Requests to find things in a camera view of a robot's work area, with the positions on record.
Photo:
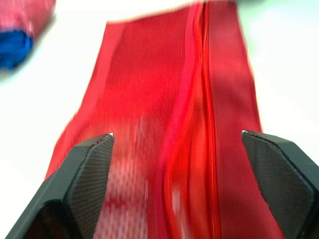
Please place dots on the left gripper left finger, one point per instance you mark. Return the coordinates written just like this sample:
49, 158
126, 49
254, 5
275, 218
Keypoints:
74, 184

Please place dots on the pink and blue small pack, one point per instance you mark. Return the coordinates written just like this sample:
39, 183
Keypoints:
17, 32

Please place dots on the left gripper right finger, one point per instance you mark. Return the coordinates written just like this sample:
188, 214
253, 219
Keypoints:
286, 179

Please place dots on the red mesh pouch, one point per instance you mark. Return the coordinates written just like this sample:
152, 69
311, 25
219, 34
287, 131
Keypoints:
159, 99

